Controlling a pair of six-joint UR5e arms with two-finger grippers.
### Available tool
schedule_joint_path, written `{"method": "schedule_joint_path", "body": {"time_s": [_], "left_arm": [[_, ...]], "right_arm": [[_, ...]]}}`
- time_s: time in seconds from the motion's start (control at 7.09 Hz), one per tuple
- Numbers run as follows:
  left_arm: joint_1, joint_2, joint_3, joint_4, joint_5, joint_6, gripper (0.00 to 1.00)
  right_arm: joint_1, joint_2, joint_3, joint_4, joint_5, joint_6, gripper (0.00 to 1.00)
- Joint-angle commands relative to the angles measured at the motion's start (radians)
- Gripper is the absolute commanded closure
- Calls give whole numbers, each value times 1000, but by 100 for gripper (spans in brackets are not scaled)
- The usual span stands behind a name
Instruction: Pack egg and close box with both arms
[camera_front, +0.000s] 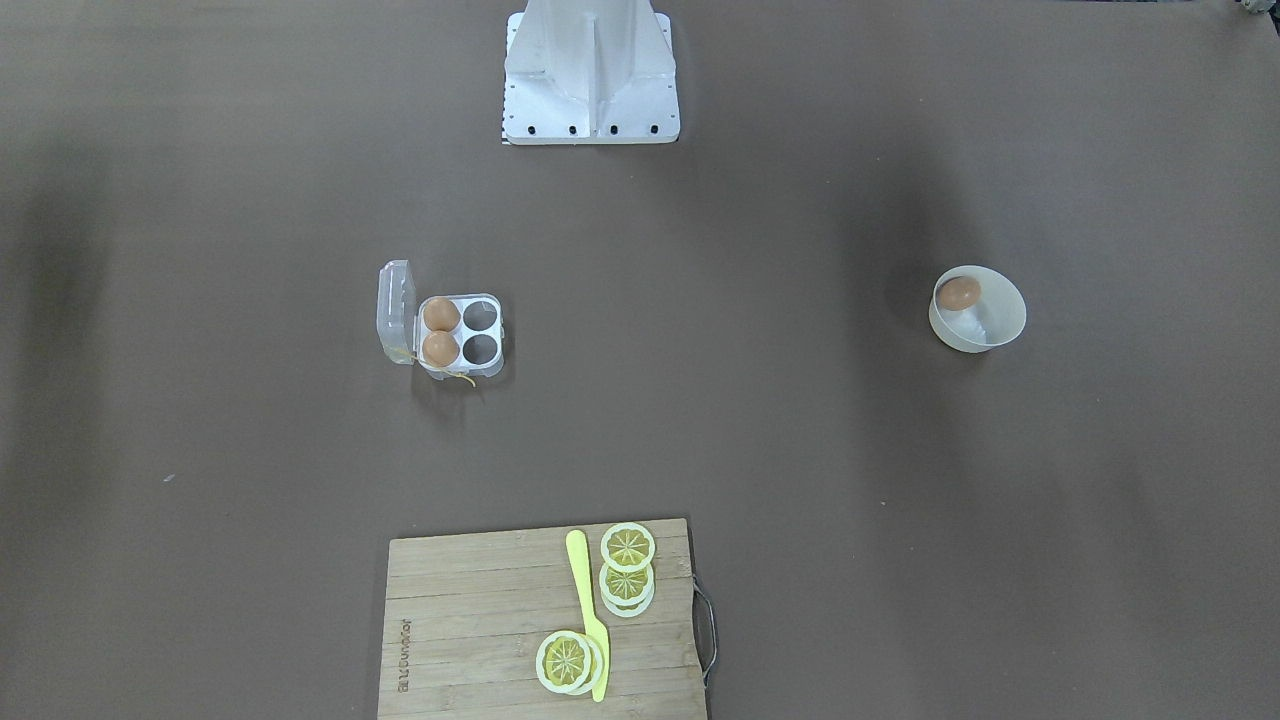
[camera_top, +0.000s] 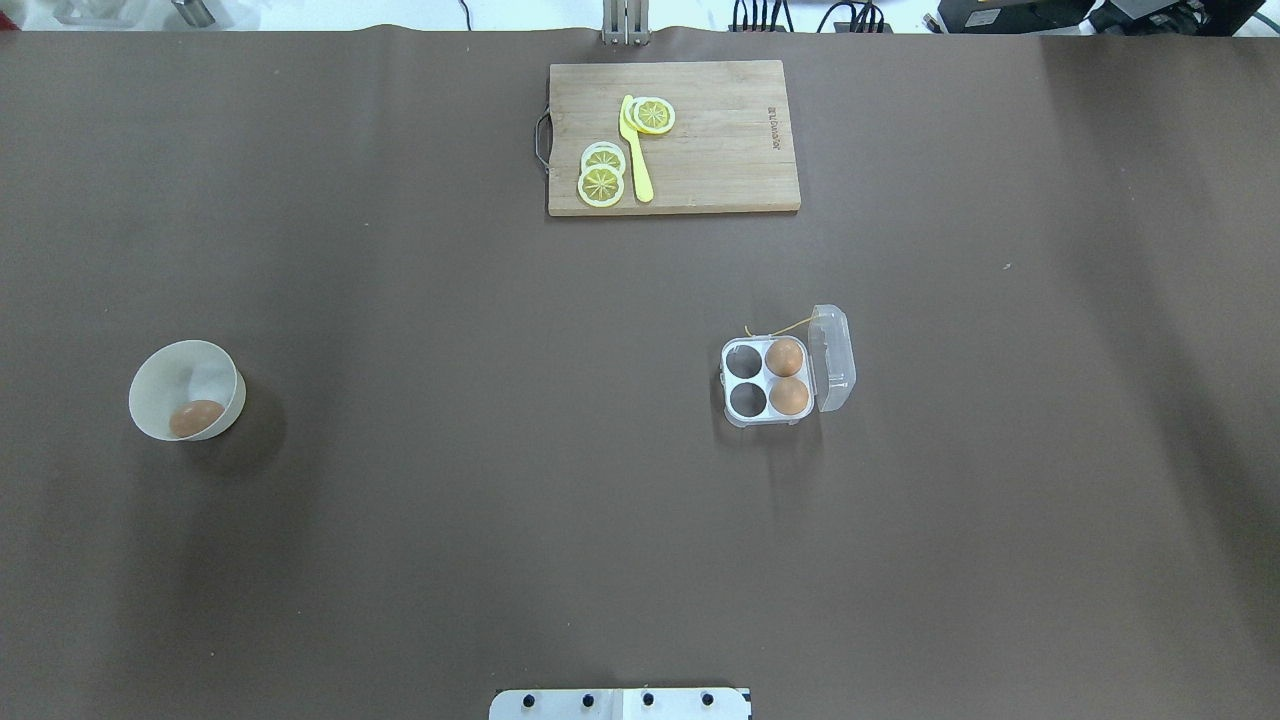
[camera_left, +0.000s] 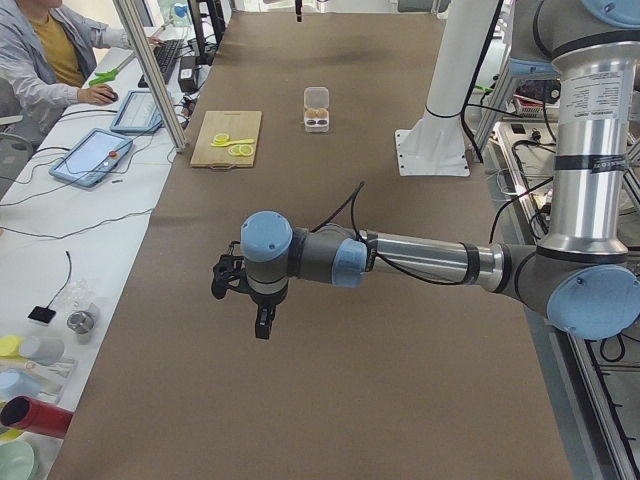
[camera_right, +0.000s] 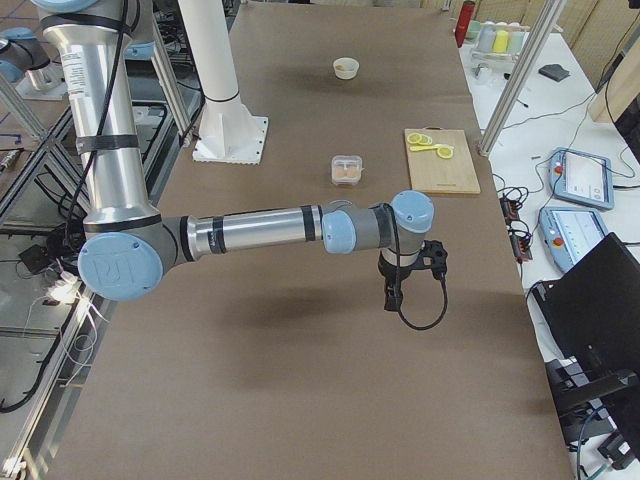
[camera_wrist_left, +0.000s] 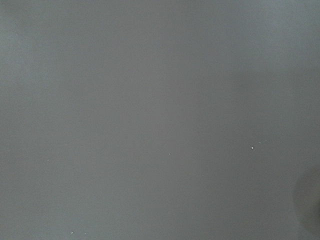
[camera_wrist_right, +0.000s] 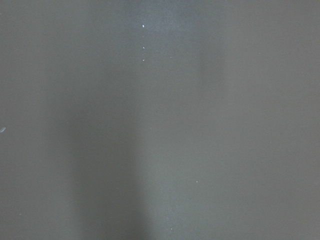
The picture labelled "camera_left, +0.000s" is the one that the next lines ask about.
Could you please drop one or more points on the black power adapter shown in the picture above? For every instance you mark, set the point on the black power adapter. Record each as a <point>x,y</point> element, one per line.
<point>188,76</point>

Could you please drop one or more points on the light blue cup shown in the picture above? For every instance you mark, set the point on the light blue cup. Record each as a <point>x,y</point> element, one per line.
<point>15,383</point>

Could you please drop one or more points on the black keyboard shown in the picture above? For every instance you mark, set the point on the black keyboard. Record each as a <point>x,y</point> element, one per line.
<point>166,56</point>

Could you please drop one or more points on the near teach pendant tablet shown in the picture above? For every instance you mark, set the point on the near teach pendant tablet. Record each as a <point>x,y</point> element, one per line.
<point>89,161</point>

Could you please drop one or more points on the small steel cup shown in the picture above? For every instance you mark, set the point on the small steel cup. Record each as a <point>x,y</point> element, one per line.
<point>82,324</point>

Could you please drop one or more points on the yellow cup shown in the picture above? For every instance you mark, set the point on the yellow cup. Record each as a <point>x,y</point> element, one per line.
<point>10,346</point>

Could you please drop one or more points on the wooden cutting board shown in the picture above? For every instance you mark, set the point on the wooden cutting board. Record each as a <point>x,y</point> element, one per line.
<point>243,128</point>

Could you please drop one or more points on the person hand on mouse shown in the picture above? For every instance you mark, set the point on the person hand on mouse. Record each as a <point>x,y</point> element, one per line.
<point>99,94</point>

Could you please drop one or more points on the yellow lemon slice right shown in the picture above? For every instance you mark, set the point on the yellow lemon slice right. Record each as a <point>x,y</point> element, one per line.
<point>241,150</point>

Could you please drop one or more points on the teach pendant tablet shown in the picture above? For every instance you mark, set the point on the teach pendant tablet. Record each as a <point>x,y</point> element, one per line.
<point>89,161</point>
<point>138,114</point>

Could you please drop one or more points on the far teach pendant tablet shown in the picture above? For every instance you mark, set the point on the far teach pendant tablet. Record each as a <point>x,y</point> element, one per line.
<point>138,114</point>

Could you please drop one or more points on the seated person grey jacket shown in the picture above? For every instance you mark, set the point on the seated person grey jacket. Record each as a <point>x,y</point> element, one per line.
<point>47,55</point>

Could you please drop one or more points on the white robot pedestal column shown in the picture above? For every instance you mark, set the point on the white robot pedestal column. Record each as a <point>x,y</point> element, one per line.
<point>435,145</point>

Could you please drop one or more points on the clear plastic egg box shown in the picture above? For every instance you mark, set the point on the clear plastic egg box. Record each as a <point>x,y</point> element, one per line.
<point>316,117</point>

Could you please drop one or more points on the green bowl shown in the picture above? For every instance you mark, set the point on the green bowl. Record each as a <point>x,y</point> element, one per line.
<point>18,461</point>

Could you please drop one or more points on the aluminium frame post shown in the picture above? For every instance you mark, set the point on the aluminium frame post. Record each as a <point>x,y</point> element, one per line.
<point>132,24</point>

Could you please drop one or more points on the small black pad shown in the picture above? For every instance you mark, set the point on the small black pad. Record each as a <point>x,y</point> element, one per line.
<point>42,315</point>

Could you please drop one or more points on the grey cup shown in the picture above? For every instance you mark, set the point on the grey cup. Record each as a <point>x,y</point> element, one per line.
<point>42,350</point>

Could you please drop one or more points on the green handled tool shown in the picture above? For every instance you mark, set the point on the green handled tool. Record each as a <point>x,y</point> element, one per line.
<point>104,77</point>

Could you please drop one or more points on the red cylinder bottle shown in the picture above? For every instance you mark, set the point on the red cylinder bottle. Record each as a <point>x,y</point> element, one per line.
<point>36,416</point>

